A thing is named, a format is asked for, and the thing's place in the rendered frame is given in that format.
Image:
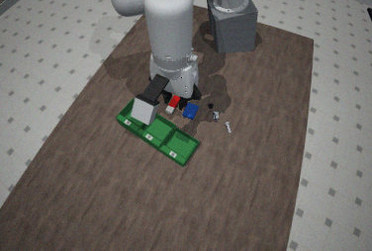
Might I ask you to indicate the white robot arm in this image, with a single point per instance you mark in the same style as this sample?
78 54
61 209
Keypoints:
170 29

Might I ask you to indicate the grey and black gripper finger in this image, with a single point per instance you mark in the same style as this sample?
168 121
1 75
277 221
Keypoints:
166 95
196 96

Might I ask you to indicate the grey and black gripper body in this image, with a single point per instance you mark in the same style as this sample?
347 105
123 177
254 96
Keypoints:
181 81

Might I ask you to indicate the green rack of bins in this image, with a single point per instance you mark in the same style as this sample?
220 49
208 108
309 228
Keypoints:
162 134

